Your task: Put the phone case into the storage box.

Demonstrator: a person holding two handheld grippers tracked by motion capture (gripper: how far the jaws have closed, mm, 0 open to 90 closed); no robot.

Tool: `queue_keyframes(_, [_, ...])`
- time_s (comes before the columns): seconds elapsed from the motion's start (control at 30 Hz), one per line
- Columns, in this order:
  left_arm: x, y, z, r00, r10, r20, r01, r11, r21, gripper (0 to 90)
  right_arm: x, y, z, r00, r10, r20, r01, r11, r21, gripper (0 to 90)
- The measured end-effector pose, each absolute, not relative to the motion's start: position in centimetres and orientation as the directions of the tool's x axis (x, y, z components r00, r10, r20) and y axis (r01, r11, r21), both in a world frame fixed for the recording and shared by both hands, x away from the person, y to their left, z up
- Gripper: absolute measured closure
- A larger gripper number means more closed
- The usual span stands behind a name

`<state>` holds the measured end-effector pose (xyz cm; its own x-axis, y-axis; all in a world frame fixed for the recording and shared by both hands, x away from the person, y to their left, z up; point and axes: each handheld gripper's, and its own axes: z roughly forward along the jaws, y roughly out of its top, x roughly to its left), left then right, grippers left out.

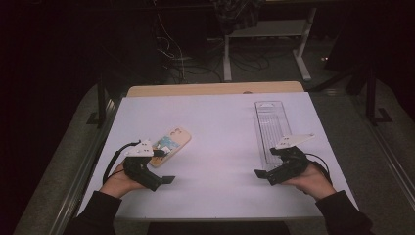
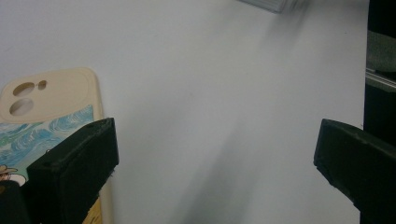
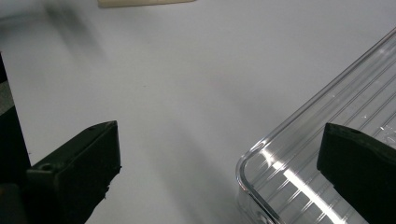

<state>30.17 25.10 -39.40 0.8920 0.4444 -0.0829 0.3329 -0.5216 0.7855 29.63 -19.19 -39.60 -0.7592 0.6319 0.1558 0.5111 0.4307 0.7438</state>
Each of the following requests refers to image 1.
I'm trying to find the grey metal rail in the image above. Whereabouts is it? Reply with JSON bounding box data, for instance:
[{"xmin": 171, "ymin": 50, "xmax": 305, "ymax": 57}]
[
  {"xmin": 48, "ymin": 97, "xmax": 122, "ymax": 235},
  {"xmin": 371, "ymin": 126, "xmax": 415, "ymax": 210}
]

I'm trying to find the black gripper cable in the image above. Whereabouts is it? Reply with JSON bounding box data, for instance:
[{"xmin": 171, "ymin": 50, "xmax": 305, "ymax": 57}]
[
  {"xmin": 304, "ymin": 152, "xmax": 334, "ymax": 188},
  {"xmin": 102, "ymin": 140, "xmax": 142, "ymax": 185}
]

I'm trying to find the person's right hand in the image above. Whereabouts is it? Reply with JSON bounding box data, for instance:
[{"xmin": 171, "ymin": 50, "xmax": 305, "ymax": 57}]
[{"xmin": 281, "ymin": 161, "xmax": 337, "ymax": 201}]

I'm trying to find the black metal stand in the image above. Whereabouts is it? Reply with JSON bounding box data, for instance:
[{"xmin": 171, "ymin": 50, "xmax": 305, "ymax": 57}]
[
  {"xmin": 365, "ymin": 65, "xmax": 394, "ymax": 127},
  {"xmin": 86, "ymin": 74, "xmax": 110, "ymax": 129}
]

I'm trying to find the white metal table frame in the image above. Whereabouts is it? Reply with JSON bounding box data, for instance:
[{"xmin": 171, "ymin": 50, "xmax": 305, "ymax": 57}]
[{"xmin": 223, "ymin": 8, "xmax": 318, "ymax": 82}]

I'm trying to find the person's left hand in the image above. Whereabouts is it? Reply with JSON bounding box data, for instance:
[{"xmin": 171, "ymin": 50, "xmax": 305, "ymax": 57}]
[{"xmin": 99, "ymin": 161, "xmax": 146, "ymax": 200}]

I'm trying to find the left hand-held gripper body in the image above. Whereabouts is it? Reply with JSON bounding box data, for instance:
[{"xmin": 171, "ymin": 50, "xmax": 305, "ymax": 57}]
[{"xmin": 122, "ymin": 139, "xmax": 164, "ymax": 192}]

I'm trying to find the clear plastic box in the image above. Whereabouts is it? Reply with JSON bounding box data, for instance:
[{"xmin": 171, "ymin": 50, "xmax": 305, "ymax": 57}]
[{"xmin": 254, "ymin": 100, "xmax": 293, "ymax": 170}]

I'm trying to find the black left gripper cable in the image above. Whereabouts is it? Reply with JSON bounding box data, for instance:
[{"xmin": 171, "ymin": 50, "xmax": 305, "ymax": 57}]
[{"xmin": 102, "ymin": 140, "xmax": 142, "ymax": 185}]

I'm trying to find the bundle of floor cables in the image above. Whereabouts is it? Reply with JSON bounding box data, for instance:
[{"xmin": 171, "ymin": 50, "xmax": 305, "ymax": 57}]
[{"xmin": 153, "ymin": 0, "xmax": 295, "ymax": 84}]

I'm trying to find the dark checked cloth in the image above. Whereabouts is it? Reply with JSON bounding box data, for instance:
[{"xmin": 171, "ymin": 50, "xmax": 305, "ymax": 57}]
[{"xmin": 211, "ymin": 0, "xmax": 266, "ymax": 35}]

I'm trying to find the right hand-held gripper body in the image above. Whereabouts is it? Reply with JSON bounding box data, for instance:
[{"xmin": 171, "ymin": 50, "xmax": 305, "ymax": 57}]
[{"xmin": 267, "ymin": 132, "xmax": 316, "ymax": 186}]

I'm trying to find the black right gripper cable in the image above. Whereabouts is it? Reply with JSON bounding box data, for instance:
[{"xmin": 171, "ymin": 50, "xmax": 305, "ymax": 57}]
[{"xmin": 304, "ymin": 152, "xmax": 334, "ymax": 188}]

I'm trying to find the colourful packet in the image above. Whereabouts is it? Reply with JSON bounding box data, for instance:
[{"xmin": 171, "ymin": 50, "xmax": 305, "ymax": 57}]
[{"xmin": 149, "ymin": 126, "xmax": 193, "ymax": 168}]

